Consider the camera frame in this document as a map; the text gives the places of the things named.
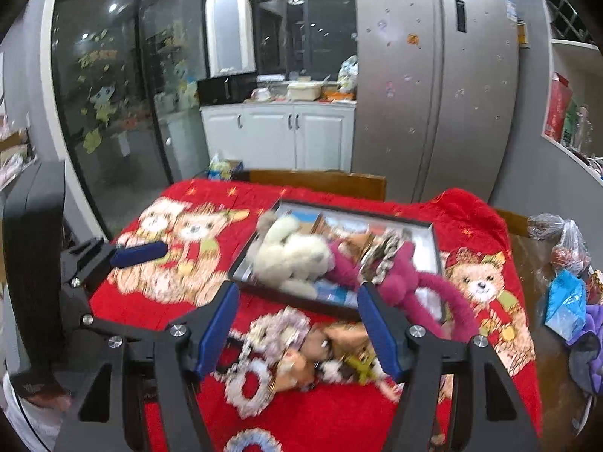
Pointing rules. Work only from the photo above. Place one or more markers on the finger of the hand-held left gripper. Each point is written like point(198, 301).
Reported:
point(141, 254)
point(89, 320)

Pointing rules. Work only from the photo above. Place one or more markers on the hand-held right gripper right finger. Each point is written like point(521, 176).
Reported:
point(381, 334)

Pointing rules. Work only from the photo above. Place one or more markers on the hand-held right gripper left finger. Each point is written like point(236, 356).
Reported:
point(216, 329)

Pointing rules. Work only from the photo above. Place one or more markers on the black tray box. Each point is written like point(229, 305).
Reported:
point(329, 306)

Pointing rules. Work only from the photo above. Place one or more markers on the pink plush toy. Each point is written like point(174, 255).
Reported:
point(405, 278)

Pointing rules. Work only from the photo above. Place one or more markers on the cream plush bear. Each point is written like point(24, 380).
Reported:
point(297, 254)

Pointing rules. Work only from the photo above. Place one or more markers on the person's left forearm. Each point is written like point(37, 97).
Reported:
point(23, 419)

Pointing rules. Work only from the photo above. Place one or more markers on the wooden desktop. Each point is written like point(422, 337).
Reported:
point(537, 367)

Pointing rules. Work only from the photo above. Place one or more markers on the lace scrunchie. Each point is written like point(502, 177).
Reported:
point(256, 334)
point(235, 386)

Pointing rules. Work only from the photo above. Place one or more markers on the red printed blanket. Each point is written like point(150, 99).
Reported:
point(329, 414)

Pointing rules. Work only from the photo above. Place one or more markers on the clear bag with green contents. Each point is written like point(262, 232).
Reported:
point(216, 167)

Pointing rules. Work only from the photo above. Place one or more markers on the blue white scrunchie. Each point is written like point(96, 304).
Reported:
point(254, 440)

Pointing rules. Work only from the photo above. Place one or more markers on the small blue cardboard box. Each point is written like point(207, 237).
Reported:
point(234, 170)

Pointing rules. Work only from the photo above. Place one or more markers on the glass sliding door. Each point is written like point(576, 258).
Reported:
point(117, 103)

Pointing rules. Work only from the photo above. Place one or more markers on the white kitchen cabinets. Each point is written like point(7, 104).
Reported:
point(273, 136)

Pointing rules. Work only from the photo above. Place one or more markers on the black microwave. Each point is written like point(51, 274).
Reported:
point(226, 90)

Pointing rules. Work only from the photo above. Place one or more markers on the blue plastic bag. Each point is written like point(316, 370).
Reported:
point(565, 306)

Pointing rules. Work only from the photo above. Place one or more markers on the clear bag with dark contents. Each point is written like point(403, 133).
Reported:
point(541, 226)

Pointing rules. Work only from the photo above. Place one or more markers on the clear bag with reddish contents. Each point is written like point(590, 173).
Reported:
point(572, 256)

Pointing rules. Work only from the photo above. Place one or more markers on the purple grey cloth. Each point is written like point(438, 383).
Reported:
point(589, 358)

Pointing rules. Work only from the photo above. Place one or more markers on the cream basin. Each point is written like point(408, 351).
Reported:
point(305, 92)

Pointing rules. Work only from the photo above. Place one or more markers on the silver double door refrigerator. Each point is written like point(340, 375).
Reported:
point(400, 103)

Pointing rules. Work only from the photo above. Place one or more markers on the orange tray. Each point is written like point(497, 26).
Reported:
point(339, 96)

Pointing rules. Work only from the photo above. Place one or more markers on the printed plastic bag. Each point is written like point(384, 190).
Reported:
point(348, 75)

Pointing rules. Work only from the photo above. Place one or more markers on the dark kitchen window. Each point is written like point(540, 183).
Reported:
point(301, 33)

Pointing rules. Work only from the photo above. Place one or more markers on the green box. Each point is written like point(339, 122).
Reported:
point(571, 122)

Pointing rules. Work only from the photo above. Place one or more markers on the red gift box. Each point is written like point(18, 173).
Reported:
point(557, 108)

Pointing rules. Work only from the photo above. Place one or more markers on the white wall shelf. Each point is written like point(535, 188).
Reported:
point(572, 43)

